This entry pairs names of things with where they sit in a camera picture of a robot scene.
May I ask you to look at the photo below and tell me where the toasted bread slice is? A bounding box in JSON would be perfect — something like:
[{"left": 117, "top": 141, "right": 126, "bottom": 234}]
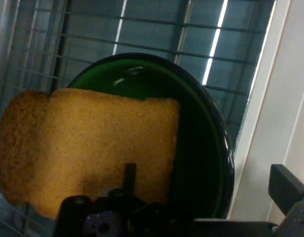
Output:
[{"left": 0, "top": 88, "right": 181, "bottom": 220}]

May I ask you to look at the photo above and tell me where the metal wire rack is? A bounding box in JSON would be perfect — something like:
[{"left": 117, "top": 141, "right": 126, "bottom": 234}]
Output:
[{"left": 0, "top": 0, "right": 276, "bottom": 237}]

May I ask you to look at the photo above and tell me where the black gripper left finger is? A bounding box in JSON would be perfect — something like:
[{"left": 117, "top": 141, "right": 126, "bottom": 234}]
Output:
[{"left": 55, "top": 162, "right": 195, "bottom": 237}]

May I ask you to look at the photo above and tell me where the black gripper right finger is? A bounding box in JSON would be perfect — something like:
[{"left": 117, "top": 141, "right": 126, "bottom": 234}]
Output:
[{"left": 268, "top": 164, "right": 304, "bottom": 237}]

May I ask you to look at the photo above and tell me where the green bowl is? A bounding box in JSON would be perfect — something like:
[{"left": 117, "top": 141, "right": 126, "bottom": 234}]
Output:
[{"left": 66, "top": 52, "right": 235, "bottom": 219}]

